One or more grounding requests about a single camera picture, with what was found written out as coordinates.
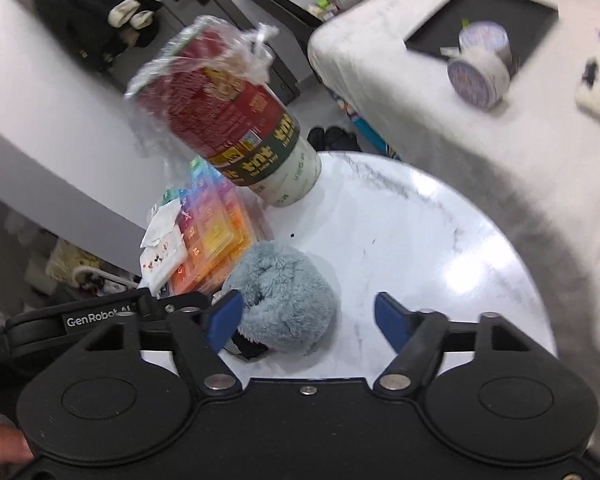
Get grey fluffy plush toy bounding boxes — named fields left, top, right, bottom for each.
left=223, top=240, right=340, bottom=354

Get black rectangular tray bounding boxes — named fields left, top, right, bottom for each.
left=404, top=0, right=559, bottom=76

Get round tin with patterned lid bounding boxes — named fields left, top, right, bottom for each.
left=448, top=50, right=510, bottom=110

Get person's hand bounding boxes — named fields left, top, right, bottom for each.
left=0, top=425, right=33, bottom=471

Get white folded paper towel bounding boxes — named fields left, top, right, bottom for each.
left=140, top=200, right=181, bottom=248

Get white bead pegboard pad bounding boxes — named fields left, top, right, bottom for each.
left=140, top=228, right=187, bottom=296

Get rainbow bead organizer box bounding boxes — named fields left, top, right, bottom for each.
left=148, top=157, right=272, bottom=296

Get red snack canister in plastic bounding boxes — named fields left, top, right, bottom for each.
left=124, top=15, right=322, bottom=207

